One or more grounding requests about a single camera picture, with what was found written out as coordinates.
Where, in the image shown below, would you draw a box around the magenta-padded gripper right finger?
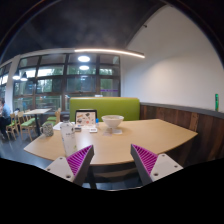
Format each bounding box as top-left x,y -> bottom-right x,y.
130,143 -> 184,186

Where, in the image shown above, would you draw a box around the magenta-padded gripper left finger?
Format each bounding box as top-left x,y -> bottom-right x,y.
44,144 -> 95,187

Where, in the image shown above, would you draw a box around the clear plastic water bottle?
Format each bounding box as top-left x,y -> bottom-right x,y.
59,114 -> 78,158

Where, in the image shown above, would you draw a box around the white paper sheet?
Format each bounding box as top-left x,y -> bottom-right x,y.
52,121 -> 64,131

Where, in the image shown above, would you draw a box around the paper napkin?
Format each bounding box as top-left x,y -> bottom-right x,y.
102,127 -> 124,136

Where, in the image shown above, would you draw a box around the green speckled white mug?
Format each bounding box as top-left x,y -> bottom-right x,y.
39,122 -> 55,137

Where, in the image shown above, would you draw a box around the white ceramic bowl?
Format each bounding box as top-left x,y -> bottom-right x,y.
100,114 -> 125,129

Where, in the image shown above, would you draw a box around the wooden chairs with green seats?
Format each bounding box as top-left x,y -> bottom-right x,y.
5,108 -> 63,141

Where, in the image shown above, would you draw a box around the light wooden dining table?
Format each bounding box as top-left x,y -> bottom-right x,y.
23,107 -> 53,136

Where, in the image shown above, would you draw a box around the green upholstered bench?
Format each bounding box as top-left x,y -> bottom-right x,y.
69,96 -> 141,123

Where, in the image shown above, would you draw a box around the person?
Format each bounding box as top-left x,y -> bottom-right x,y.
0,98 -> 13,139

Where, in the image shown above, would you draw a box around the long linear ceiling light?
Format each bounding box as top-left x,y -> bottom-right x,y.
73,48 -> 146,59

